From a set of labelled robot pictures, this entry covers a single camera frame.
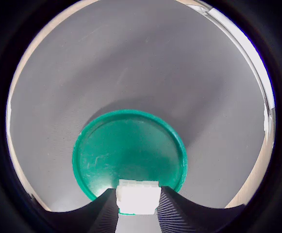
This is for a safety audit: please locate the small white plastic terminal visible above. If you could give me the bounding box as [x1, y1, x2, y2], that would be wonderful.
[115, 179, 162, 216]

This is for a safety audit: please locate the white tape piece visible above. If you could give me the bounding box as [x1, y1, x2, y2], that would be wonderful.
[262, 114, 271, 134]

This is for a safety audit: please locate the dark grey mat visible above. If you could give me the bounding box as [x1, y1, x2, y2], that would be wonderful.
[9, 0, 270, 233]

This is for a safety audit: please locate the round green lid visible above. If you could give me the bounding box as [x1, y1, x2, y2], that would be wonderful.
[72, 109, 188, 216]

